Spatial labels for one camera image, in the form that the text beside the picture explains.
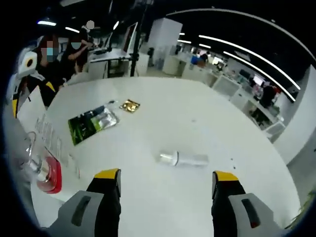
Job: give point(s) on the small skincare sample sachet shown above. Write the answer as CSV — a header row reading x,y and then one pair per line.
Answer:
x,y
111,103

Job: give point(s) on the short ceiling light bar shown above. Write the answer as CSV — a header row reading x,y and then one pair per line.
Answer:
x,y
116,26

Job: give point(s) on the small white skincare bottle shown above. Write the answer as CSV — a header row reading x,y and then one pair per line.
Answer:
x,y
190,160

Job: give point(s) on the long ceiling light strip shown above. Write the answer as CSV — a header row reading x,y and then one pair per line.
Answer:
x,y
247,61
234,46

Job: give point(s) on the pink screen monitor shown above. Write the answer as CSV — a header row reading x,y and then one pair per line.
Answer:
x,y
258,80

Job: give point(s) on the green black skincare packet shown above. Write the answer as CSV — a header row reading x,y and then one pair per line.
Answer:
x,y
91,123

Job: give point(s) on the white skincare tube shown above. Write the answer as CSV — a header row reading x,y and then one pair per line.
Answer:
x,y
49,133

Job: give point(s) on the white office desk row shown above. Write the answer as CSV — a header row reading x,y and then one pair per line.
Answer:
x,y
227,86

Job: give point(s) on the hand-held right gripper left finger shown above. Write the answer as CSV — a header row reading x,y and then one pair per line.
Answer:
x,y
81,214

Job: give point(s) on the gold foil skincare sachet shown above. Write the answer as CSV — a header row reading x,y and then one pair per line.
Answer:
x,y
129,106

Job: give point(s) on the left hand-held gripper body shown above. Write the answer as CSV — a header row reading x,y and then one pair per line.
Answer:
x,y
29,61

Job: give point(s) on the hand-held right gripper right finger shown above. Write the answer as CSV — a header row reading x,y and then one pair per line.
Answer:
x,y
249,214

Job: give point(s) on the white red-banded skincare bottle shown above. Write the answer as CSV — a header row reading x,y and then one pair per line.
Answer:
x,y
53,175

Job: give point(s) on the curved white ceiling trim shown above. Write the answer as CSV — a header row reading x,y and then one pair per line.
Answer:
x,y
222,11

